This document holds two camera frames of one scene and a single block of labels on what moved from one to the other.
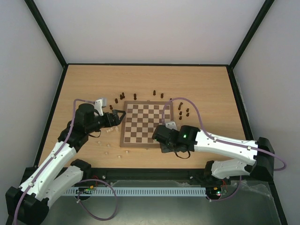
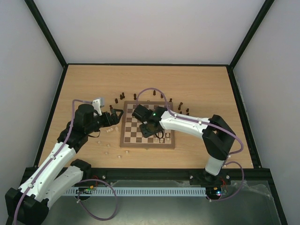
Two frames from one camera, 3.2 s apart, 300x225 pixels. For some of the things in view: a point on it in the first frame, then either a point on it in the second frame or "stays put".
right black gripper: [165, 148] -> [148, 129]
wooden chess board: [139, 122] stays put
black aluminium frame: [154, 174] stays put
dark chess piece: [179, 106] stays put
